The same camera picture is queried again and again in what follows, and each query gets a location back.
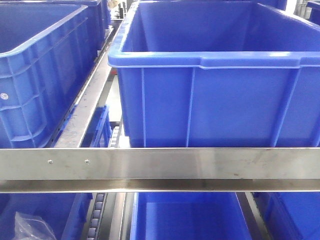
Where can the steel upper shelf beam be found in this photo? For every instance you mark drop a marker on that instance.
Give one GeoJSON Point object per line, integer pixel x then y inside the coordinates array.
{"type": "Point", "coordinates": [64, 170]}

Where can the large blue crate upper centre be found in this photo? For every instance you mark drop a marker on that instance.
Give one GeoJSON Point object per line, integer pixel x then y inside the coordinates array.
{"type": "Point", "coordinates": [217, 74]}

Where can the blue crate lower centre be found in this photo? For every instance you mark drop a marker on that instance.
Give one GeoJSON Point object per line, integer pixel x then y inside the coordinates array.
{"type": "Point", "coordinates": [188, 216]}

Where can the roller conveyor track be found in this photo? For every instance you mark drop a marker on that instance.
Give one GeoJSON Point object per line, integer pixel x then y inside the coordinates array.
{"type": "Point", "coordinates": [96, 216]}

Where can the blue crate lower left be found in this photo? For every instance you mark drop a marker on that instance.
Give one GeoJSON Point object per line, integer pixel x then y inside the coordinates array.
{"type": "Point", "coordinates": [65, 213]}

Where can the blue crate upper left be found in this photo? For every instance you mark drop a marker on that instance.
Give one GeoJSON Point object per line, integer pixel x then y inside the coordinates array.
{"type": "Point", "coordinates": [47, 51]}

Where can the blue crate lower right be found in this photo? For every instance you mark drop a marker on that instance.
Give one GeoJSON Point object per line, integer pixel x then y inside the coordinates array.
{"type": "Point", "coordinates": [290, 215]}

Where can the clear plastic bag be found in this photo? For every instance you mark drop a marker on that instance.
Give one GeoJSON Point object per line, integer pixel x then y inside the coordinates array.
{"type": "Point", "coordinates": [30, 227]}

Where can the steel divider rail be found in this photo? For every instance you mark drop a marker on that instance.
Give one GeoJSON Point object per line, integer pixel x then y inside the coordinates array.
{"type": "Point", "coordinates": [92, 95]}

